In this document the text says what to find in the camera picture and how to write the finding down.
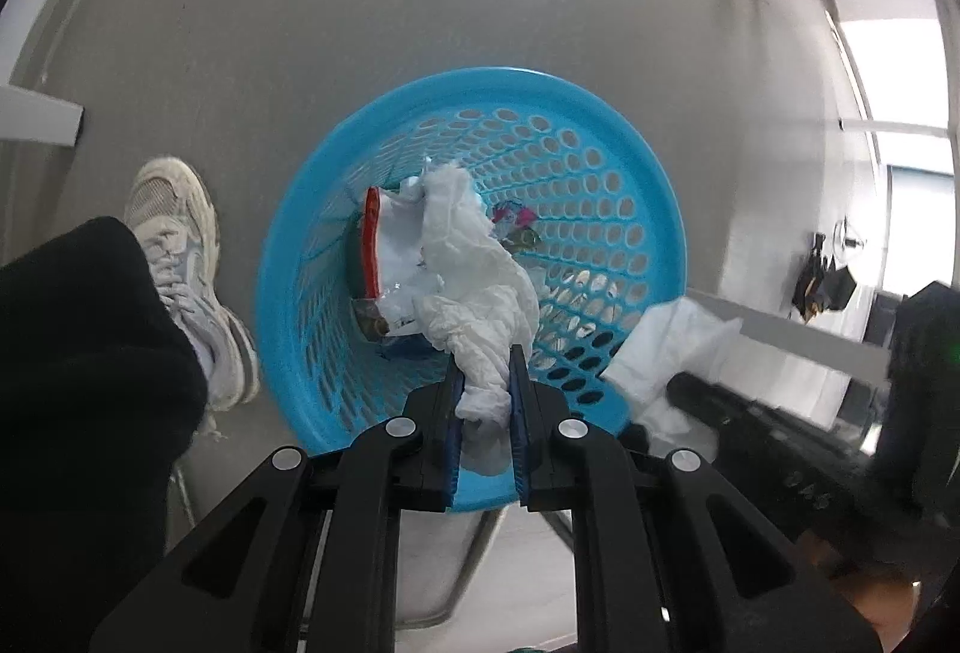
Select large white paper napkin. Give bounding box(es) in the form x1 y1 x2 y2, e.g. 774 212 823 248
602 299 745 463

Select small white tissue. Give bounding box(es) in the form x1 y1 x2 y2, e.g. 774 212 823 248
411 160 542 478

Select red-strip zip plastic bag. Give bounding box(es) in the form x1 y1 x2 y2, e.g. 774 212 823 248
362 184 432 324

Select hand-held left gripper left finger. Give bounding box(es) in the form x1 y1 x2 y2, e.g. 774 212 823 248
88 362 467 653

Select person's right hand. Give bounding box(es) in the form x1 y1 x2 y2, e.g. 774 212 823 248
799 533 927 650

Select person's left leg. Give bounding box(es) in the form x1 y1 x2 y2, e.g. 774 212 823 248
0 216 209 653

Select white sneaker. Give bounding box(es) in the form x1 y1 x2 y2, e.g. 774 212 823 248
122 156 261 442

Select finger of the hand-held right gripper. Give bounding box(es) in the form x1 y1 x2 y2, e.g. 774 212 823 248
621 423 715 475
666 373 797 467

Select blue plastic basket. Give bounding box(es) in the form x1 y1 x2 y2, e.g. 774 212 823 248
255 67 689 519

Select brown-printed clear packet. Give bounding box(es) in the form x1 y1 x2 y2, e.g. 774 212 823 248
354 293 421 343

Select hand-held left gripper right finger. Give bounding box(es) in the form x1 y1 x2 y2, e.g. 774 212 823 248
508 344 884 653

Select small black object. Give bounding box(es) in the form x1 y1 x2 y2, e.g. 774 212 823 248
791 231 857 324

